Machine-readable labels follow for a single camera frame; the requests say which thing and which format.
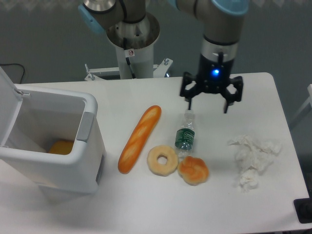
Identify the crumpled white tissue paper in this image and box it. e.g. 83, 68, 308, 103
228, 135, 282, 193

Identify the black cable on floor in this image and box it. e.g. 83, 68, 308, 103
0, 63, 25, 84

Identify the orange item inside trash can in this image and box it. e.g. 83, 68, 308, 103
48, 140, 74, 155

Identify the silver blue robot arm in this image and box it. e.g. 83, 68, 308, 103
78, 0, 249, 107

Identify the pale ring donut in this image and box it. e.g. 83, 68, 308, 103
147, 145, 179, 176

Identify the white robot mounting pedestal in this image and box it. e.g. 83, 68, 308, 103
81, 9, 173, 80

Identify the golden knotted bread roll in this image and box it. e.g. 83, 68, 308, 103
177, 156, 209, 186

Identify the black device at table edge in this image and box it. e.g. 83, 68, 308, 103
293, 198, 312, 224

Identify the white push-lid trash can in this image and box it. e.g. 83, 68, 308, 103
0, 71, 106, 194

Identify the white furniture at right edge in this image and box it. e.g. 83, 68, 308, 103
289, 84, 312, 130

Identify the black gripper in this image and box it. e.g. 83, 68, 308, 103
179, 54, 244, 114

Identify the orange baguette bread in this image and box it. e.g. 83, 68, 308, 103
117, 105, 161, 174

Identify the green label plastic bottle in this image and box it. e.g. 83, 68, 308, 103
175, 110, 195, 159

